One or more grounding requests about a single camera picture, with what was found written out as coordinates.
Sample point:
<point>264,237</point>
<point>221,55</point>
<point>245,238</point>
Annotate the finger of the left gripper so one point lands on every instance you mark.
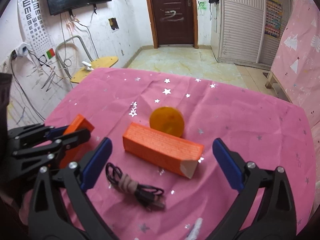
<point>27,148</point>
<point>36,131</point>

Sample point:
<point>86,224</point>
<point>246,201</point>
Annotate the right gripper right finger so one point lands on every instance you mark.
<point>264,207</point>

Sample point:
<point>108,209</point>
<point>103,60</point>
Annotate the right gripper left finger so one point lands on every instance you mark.
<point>48,216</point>

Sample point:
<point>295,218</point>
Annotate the small orange box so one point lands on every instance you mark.
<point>78,132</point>

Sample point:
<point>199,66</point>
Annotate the orange cardboard box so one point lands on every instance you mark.
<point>171,153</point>

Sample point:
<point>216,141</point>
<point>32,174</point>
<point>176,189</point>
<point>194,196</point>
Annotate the white power strip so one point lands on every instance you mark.
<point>21,51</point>

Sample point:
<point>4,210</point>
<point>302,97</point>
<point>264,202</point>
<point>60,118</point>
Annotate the white object on chair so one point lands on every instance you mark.
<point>87,66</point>

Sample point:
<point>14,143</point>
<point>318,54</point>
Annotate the pink star tablecloth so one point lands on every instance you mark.
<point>261,128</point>

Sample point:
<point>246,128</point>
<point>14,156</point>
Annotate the eye chart poster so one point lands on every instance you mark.
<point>34,29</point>

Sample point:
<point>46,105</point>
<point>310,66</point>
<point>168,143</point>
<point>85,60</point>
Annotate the orange round lid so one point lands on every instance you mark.
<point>167,120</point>

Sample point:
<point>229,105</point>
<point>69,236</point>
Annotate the dark brown door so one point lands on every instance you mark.
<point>173,22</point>

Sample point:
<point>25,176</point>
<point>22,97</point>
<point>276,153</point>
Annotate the white louvered wardrobe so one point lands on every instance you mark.
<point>238,34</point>

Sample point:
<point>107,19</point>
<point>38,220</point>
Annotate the colourful grid poster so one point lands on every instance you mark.
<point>274,12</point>

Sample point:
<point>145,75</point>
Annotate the wooden bed frame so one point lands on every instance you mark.
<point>274,84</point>

